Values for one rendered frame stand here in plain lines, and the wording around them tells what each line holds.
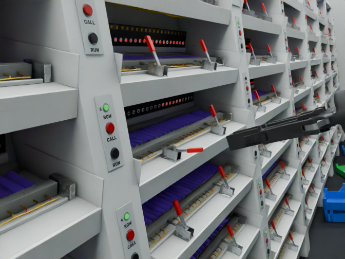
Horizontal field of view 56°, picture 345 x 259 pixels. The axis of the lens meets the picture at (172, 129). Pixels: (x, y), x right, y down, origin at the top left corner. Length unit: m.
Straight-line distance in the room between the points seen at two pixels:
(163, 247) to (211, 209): 0.22
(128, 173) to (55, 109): 0.17
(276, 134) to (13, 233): 0.42
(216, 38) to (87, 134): 0.73
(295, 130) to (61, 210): 0.39
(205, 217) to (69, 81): 0.53
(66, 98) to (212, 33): 0.74
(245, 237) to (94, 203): 0.72
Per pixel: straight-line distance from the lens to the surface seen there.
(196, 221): 0.85
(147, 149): 0.72
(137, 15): 1.01
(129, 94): 0.60
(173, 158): 0.72
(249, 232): 1.20
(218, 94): 1.14
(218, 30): 1.13
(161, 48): 1.02
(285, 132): 0.57
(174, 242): 0.77
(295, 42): 2.49
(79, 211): 0.52
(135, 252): 0.61
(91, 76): 0.53
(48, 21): 0.55
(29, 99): 0.45
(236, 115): 1.12
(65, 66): 0.52
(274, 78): 1.80
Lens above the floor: 1.06
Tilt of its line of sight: 8 degrees down
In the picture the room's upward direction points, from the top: 9 degrees counter-clockwise
